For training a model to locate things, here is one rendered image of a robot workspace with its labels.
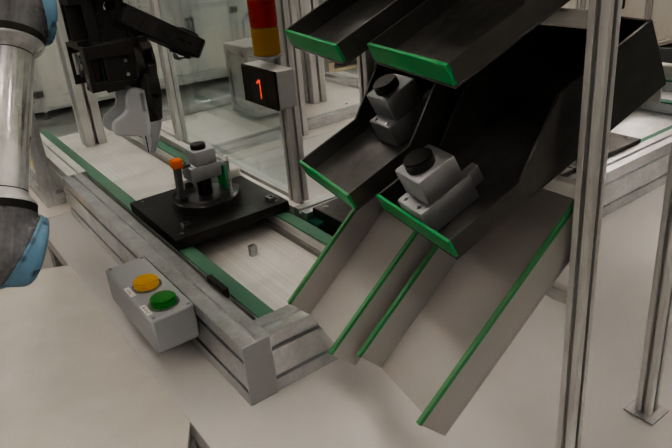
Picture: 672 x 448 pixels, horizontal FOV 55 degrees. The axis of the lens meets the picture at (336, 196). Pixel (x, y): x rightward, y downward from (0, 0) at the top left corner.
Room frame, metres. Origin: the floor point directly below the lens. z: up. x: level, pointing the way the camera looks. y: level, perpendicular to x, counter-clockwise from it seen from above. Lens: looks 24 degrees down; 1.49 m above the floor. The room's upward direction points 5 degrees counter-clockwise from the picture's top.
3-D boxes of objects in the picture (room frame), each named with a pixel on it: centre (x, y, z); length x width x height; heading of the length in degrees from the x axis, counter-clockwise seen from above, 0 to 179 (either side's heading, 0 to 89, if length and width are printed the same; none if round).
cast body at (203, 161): (1.22, 0.25, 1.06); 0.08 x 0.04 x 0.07; 124
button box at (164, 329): (0.91, 0.32, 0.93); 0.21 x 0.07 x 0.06; 34
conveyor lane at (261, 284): (1.22, 0.24, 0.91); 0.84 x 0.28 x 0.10; 34
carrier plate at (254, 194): (1.21, 0.26, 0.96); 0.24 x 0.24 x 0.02; 34
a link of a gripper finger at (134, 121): (0.78, 0.24, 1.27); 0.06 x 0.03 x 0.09; 124
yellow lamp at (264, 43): (1.19, 0.10, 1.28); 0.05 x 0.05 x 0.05
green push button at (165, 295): (0.85, 0.28, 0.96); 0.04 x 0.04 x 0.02
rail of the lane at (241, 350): (1.10, 0.37, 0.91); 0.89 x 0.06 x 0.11; 34
